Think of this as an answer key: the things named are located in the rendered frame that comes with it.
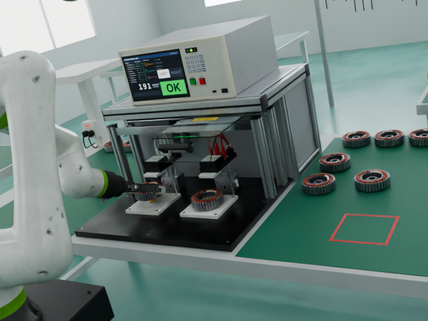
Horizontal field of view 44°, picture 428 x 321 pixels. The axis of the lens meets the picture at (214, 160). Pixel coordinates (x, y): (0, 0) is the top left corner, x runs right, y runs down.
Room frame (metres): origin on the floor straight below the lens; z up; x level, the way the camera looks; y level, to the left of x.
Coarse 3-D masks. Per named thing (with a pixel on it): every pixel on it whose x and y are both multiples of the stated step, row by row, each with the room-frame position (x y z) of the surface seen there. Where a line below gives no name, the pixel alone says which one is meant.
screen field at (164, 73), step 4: (172, 68) 1.81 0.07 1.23; (176, 68) 1.80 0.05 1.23; (180, 68) 1.79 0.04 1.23; (160, 72) 1.84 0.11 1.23; (164, 72) 1.83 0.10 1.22; (168, 72) 1.82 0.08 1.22; (172, 72) 1.81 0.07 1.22; (176, 72) 1.80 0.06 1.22; (180, 72) 1.79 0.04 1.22; (160, 76) 1.84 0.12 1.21; (164, 76) 1.83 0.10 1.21; (168, 76) 1.82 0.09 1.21; (172, 76) 1.81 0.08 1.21
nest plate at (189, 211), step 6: (228, 198) 1.65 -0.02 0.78; (234, 198) 1.64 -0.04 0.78; (222, 204) 1.61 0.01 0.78; (228, 204) 1.60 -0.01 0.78; (186, 210) 1.63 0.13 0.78; (192, 210) 1.62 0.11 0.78; (210, 210) 1.59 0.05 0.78; (216, 210) 1.58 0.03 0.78; (222, 210) 1.57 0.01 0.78; (180, 216) 1.62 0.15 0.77; (186, 216) 1.61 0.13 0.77; (192, 216) 1.59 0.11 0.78; (198, 216) 1.58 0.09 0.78; (204, 216) 1.56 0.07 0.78; (210, 216) 1.55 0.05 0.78; (216, 216) 1.54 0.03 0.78
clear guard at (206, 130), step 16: (176, 128) 1.66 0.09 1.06; (192, 128) 1.61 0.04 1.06; (208, 128) 1.57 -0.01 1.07; (224, 128) 1.53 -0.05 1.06; (192, 144) 1.50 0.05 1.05; (208, 144) 1.47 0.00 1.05; (160, 160) 1.53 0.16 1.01; (176, 160) 1.49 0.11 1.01; (192, 160) 1.46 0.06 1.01; (208, 160) 1.43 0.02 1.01
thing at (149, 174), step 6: (144, 162) 1.83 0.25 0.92; (150, 162) 1.81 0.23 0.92; (156, 162) 1.80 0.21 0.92; (162, 162) 1.82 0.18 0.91; (168, 162) 1.84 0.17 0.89; (174, 162) 1.88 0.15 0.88; (150, 168) 1.82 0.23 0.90; (156, 168) 1.80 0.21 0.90; (162, 168) 1.81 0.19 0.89; (174, 168) 1.88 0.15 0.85; (150, 174) 1.80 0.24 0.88; (156, 174) 1.79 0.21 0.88; (168, 174) 1.91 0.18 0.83
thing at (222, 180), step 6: (222, 174) 1.78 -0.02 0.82; (234, 174) 1.76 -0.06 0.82; (216, 180) 1.76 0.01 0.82; (222, 180) 1.74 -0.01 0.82; (228, 180) 1.73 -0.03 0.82; (216, 186) 1.76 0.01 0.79; (222, 186) 1.74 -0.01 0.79; (228, 186) 1.73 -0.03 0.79; (234, 186) 1.72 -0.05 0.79; (240, 186) 1.76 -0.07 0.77
